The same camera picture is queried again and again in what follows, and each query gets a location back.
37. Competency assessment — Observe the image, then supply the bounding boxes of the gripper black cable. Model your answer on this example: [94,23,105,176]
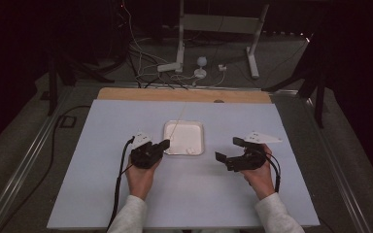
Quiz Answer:
[261,149,282,194]
[106,135,136,232]

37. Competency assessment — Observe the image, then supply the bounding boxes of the white power strip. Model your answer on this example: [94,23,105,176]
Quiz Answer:
[156,61,183,74]

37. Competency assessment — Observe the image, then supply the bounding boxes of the black floor cable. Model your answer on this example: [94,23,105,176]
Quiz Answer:
[0,105,92,233]

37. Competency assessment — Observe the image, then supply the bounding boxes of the white metal stand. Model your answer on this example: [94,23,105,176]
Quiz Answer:
[174,0,270,81]

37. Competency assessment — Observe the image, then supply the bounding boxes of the person's left hand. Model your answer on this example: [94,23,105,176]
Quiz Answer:
[124,154,163,202]

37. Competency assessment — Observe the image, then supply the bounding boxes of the white round webcam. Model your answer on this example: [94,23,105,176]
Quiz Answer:
[193,56,208,80]

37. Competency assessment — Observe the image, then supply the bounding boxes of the black square floor plate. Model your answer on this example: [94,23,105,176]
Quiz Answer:
[59,116,78,129]

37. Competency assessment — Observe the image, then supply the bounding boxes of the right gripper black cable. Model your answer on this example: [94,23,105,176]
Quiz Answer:
[261,149,282,194]

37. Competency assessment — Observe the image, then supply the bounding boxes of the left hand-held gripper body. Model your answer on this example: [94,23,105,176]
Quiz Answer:
[129,131,164,169]

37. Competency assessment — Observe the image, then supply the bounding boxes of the person's right hand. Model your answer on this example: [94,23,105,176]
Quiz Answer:
[239,144,275,201]

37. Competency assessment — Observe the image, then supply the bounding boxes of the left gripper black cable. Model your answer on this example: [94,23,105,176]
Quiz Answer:
[106,135,136,232]

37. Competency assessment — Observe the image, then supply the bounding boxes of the white cable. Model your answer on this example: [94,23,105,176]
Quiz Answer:
[169,70,226,88]
[120,0,170,83]

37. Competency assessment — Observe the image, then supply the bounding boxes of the pale blue table mat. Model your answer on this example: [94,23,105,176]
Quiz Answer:
[47,98,321,230]

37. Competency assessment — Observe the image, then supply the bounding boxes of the black tripod stand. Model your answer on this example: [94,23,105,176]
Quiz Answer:
[261,32,330,129]
[47,48,116,117]

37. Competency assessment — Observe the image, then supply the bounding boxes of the white square tray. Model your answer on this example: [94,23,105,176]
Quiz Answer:
[162,119,206,156]

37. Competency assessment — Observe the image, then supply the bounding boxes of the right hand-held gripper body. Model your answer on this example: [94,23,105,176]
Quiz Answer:
[225,130,283,173]

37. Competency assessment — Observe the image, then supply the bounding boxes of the metal floor rail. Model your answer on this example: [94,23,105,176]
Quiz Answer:
[0,86,75,233]
[303,96,373,233]

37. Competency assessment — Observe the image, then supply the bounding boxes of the thin tan string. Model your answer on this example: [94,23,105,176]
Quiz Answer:
[169,102,187,142]

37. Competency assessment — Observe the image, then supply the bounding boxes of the black cable bundle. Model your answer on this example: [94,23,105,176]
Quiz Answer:
[126,48,189,90]

